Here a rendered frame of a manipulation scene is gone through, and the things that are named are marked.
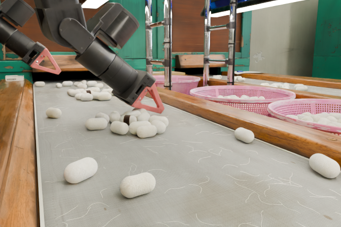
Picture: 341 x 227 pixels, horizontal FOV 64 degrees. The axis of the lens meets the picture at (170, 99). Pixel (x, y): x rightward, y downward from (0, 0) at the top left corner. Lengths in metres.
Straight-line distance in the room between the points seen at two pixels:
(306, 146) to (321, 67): 2.98
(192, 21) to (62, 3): 1.13
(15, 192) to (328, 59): 3.20
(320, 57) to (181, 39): 2.12
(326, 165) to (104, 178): 0.23
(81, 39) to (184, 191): 0.30
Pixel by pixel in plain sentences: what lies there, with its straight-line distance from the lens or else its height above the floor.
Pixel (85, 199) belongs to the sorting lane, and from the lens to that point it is 0.27.
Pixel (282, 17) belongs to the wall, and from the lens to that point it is 3.47.
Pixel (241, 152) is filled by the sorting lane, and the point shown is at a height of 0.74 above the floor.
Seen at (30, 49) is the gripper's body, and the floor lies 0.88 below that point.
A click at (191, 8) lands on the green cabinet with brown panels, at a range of 1.54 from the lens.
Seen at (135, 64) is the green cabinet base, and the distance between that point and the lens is 1.38.
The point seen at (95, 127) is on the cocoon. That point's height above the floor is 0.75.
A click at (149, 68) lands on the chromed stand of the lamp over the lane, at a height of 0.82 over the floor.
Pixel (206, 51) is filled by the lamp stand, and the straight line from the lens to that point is 1.07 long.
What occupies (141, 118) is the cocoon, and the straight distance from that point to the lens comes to 0.50.
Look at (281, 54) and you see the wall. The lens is 3.46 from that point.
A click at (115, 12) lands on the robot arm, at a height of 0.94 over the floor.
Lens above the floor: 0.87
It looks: 10 degrees down
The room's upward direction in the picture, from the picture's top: straight up
